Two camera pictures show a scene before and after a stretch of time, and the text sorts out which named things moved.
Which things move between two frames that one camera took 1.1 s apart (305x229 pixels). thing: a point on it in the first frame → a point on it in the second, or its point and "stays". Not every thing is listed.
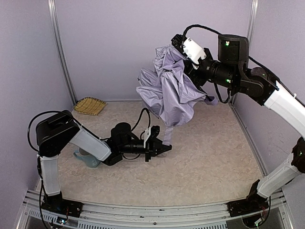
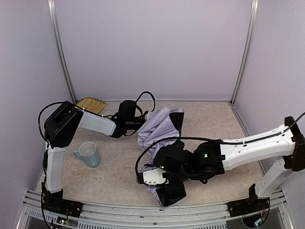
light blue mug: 90,161 stays
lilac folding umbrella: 167,91 → 161,128
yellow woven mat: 89,105 stays
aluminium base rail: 97,215 stays
